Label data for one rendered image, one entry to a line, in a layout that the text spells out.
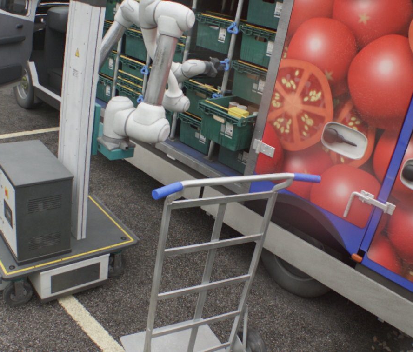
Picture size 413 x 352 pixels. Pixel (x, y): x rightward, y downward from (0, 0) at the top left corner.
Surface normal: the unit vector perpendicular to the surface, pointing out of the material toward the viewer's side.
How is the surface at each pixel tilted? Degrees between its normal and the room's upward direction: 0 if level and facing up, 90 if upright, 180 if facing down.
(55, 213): 90
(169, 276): 0
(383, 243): 90
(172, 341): 0
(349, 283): 90
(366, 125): 90
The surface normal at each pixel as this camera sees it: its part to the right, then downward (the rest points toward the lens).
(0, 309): 0.19, -0.90
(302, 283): -0.66, -0.34
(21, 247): 0.66, 0.41
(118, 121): -0.32, 0.22
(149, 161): -0.66, 0.18
